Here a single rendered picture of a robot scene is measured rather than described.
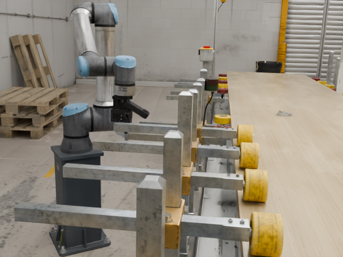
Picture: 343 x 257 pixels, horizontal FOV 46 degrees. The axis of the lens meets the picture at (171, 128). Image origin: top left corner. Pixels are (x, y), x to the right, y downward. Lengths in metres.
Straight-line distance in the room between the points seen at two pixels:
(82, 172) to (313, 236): 0.57
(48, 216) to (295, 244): 0.50
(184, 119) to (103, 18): 1.40
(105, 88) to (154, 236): 1.85
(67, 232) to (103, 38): 1.15
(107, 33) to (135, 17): 7.26
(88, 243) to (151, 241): 2.05
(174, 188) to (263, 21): 8.97
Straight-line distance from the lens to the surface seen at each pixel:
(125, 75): 1.72
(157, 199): 0.53
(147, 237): 0.56
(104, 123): 2.38
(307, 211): 1.02
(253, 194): 1.00
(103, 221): 0.81
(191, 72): 9.56
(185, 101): 1.00
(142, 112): 1.75
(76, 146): 2.38
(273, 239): 0.77
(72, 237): 2.56
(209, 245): 1.39
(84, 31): 2.07
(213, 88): 1.74
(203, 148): 1.24
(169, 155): 0.77
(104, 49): 2.33
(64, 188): 2.42
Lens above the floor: 1.31
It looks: 14 degrees down
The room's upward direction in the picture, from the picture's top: 2 degrees clockwise
